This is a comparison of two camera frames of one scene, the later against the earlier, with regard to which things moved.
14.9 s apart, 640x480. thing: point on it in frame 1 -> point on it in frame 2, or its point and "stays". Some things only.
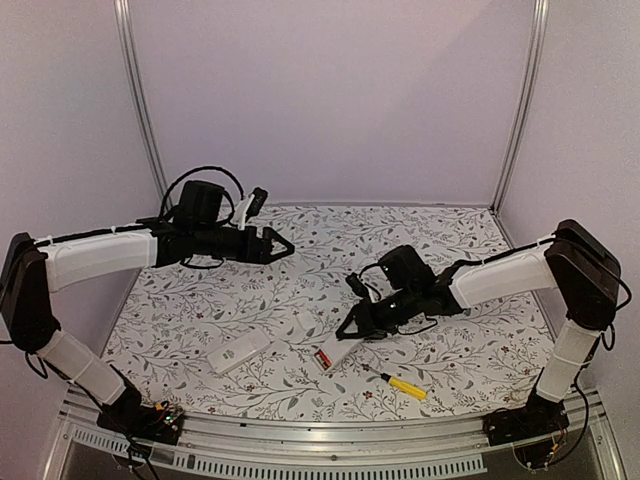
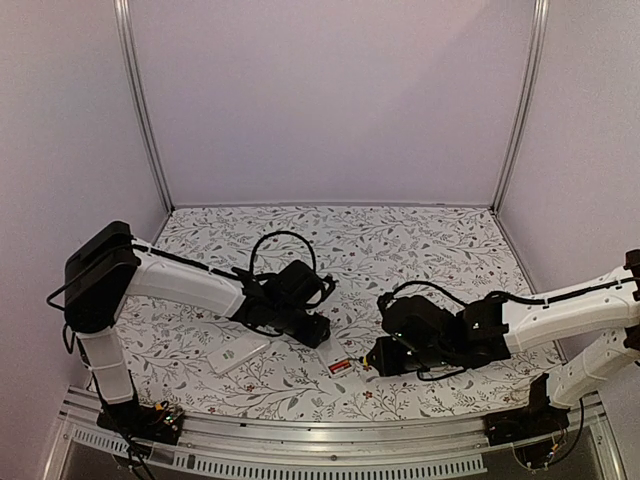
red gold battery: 325,359 -> 339,366
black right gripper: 366,321 -> 382,362
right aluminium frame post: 541,21 stays
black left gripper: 249,255 -> 314,338
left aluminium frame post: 123,12 stays
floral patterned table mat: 258,340 stays
